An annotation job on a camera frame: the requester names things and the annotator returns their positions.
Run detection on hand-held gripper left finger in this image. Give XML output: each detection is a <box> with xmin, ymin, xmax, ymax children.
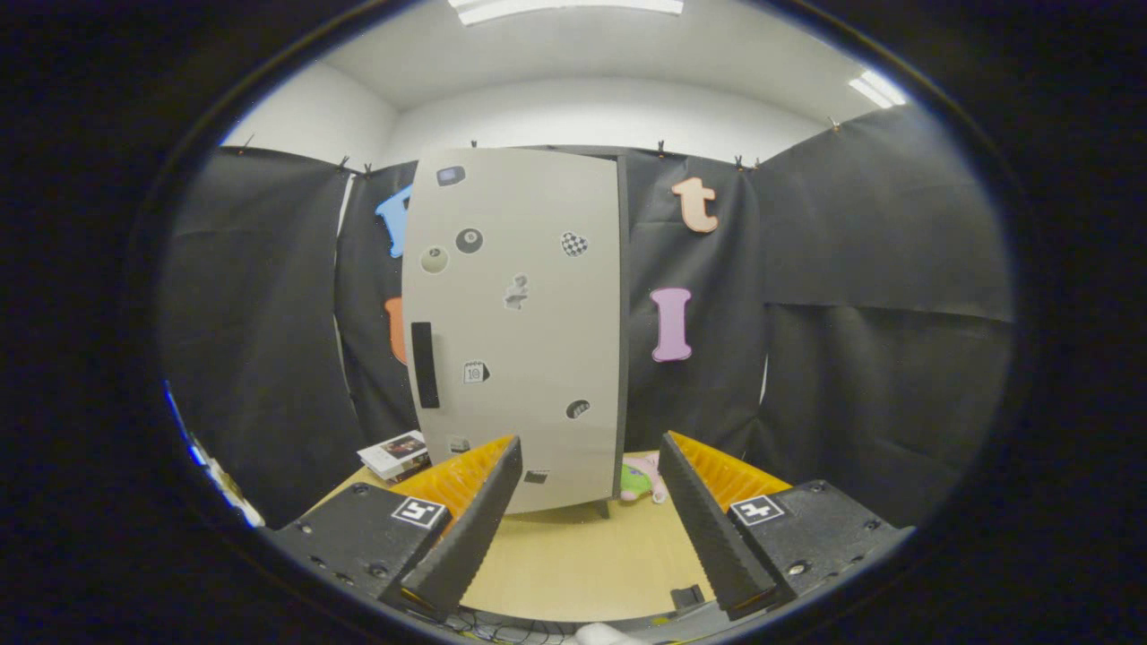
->
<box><xmin>269</xmin><ymin>435</ymin><xmax>525</xmax><ymax>621</ymax></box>

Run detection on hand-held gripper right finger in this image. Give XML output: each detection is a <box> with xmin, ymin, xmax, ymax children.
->
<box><xmin>658</xmin><ymin>431</ymin><xmax>916</xmax><ymax>622</ymax></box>

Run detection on black door handle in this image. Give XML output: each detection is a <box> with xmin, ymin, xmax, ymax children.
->
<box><xmin>410</xmin><ymin>321</ymin><xmax>442</xmax><ymax>410</ymax></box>

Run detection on grey shoe cabinet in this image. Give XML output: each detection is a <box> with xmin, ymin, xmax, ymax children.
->
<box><xmin>401</xmin><ymin>146</ymin><xmax>630</xmax><ymax>520</ymax></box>

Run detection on pink and green plush toy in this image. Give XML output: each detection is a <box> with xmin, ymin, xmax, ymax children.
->
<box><xmin>621</xmin><ymin>452</ymin><xmax>669</xmax><ymax>504</ymax></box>

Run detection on cluttered white shelf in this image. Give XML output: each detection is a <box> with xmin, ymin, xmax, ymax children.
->
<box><xmin>164</xmin><ymin>385</ymin><xmax>266</xmax><ymax>529</ymax></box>

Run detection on black backdrop cloth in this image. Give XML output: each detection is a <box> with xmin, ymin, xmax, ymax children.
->
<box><xmin>160</xmin><ymin>103</ymin><xmax>1015</xmax><ymax>529</ymax></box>

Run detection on ceiling light panel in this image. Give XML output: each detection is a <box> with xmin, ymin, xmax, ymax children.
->
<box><xmin>847</xmin><ymin>70</ymin><xmax>908</xmax><ymax>110</ymax></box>
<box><xmin>448</xmin><ymin>0</ymin><xmax>684</xmax><ymax>26</ymax></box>

